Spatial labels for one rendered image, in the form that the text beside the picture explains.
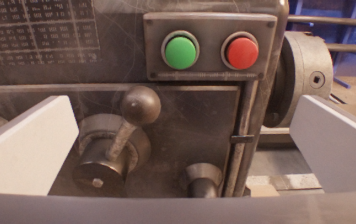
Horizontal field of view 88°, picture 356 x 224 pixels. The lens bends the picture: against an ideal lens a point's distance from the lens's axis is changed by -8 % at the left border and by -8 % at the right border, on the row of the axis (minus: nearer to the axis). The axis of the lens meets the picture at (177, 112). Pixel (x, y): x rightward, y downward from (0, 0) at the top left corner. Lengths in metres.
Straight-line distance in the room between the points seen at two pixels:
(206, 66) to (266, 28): 0.07
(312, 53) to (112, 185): 0.45
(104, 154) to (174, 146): 0.09
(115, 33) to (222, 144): 0.19
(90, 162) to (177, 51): 0.14
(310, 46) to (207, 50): 0.35
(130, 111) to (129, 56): 0.09
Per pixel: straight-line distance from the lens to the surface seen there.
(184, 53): 0.18
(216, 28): 0.20
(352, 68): 5.02
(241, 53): 0.19
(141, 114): 0.15
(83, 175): 0.25
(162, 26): 0.19
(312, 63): 0.49
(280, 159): 0.89
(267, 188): 0.59
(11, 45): 0.29
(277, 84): 0.49
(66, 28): 0.25
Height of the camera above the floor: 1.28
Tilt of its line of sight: 31 degrees down
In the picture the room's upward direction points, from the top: straight up
